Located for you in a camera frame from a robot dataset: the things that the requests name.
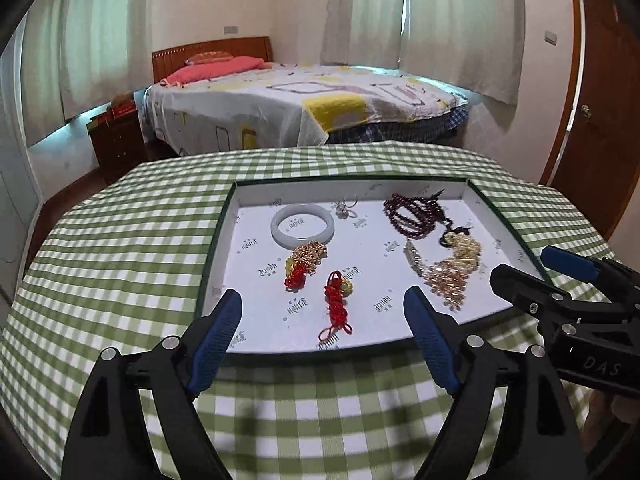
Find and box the person's right hand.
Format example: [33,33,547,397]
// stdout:
[586,389,635,428]

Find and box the red knot cord gold pendant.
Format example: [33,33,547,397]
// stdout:
[318,270,356,349]
[283,261,307,291]

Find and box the silver link bracelet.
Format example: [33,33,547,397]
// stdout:
[404,239,427,277]

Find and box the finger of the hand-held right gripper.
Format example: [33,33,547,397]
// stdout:
[540,245,602,282]
[489,263,571,320]

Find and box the brown wooden door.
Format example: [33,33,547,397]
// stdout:
[539,0,640,241]

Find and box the glass door wardrobe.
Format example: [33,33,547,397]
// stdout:
[0,25,45,303]

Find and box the pink pillow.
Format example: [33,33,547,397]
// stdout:
[164,56,273,86]

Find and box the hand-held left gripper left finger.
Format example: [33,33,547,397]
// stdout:
[60,288,243,480]

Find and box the white curtain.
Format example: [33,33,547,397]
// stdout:
[19,0,73,133]
[399,0,527,106]
[59,0,152,122]
[320,0,407,68]

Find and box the gold chain bracelet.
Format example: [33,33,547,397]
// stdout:
[291,240,330,277]

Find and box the white jade bangle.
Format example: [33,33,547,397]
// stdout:
[270,202,334,249]

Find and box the black cord ornament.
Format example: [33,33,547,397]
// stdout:
[438,224,474,250]

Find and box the orange pillow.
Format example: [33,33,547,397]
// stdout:
[186,51,235,65]

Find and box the bed with printed sheet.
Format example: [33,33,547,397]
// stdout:
[137,36,471,158]

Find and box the dark wooden nightstand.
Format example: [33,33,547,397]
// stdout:
[87,109,147,187]

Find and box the green checked tablecloth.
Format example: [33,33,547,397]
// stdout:
[0,141,617,480]

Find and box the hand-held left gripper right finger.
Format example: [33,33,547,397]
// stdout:
[403,285,591,480]

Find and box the green tray white lining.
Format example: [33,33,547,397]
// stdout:
[192,179,551,357]

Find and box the wooden headboard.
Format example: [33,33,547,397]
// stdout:
[151,36,275,85]

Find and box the dark red bead bracelet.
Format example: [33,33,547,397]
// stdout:
[383,190,455,241]

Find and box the pink gold bead bracelet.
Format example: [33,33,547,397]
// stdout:
[423,258,477,312]

